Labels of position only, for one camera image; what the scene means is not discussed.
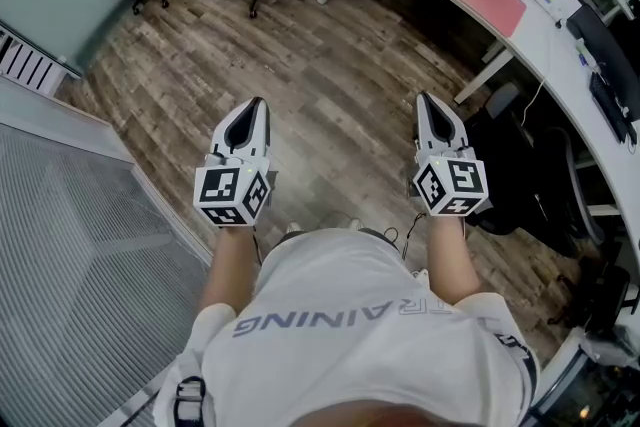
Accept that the person's left forearm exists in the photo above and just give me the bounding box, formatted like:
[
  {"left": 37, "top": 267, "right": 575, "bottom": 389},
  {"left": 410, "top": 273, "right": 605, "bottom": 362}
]
[{"left": 199, "top": 224, "right": 259, "bottom": 316}]

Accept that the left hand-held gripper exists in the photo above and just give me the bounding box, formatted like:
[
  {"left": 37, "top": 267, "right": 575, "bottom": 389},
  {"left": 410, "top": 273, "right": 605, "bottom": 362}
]
[{"left": 193, "top": 97, "right": 275, "bottom": 229}]

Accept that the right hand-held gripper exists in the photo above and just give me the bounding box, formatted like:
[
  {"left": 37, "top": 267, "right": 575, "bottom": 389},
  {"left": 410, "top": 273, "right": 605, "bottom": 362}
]
[{"left": 412, "top": 92, "right": 489, "bottom": 218}]

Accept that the person's right forearm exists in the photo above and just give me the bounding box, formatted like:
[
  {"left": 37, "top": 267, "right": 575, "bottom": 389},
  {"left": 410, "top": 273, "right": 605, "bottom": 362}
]
[{"left": 427, "top": 214, "right": 484, "bottom": 302}]

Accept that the compact black keyboard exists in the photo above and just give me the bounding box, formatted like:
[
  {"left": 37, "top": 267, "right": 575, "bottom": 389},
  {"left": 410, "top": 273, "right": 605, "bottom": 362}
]
[{"left": 589, "top": 71, "right": 632, "bottom": 144}]

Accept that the white cable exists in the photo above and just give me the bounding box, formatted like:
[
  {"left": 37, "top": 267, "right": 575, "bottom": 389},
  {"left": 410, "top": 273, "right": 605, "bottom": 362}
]
[{"left": 521, "top": 27, "right": 552, "bottom": 127}]

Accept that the glass cabinet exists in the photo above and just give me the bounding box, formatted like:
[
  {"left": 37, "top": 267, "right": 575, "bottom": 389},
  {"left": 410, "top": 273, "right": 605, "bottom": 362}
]
[{"left": 529, "top": 337, "right": 640, "bottom": 427}]

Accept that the black monitor on stand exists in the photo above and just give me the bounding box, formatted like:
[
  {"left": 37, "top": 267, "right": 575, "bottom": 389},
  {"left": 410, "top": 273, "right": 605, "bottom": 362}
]
[{"left": 566, "top": 4, "right": 640, "bottom": 122}]

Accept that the thin black cable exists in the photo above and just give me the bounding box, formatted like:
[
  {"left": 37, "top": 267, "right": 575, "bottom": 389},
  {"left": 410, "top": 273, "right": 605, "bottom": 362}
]
[{"left": 398, "top": 211, "right": 427, "bottom": 262}]

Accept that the white printed t-shirt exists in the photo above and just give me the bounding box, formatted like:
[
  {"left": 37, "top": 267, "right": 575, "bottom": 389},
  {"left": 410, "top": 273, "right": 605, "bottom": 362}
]
[{"left": 152, "top": 229, "right": 541, "bottom": 427}]

